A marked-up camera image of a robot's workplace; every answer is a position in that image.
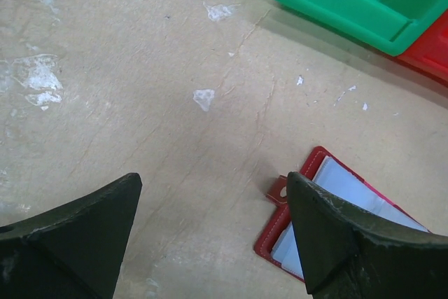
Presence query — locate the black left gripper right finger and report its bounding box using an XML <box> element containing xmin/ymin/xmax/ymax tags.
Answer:
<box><xmin>286</xmin><ymin>172</ymin><xmax>447</xmax><ymax>298</ymax></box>

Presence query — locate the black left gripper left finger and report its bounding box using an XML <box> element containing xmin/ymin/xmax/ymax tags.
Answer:
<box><xmin>1</xmin><ymin>173</ymin><xmax>142</xmax><ymax>298</ymax></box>

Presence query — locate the red leather card holder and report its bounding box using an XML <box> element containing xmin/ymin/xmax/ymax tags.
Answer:
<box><xmin>254</xmin><ymin>146</ymin><xmax>428</xmax><ymax>292</ymax></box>

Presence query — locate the middle red plastic bin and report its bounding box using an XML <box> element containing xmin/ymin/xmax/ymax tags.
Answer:
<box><xmin>396</xmin><ymin>11</ymin><xmax>448</xmax><ymax>87</ymax></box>

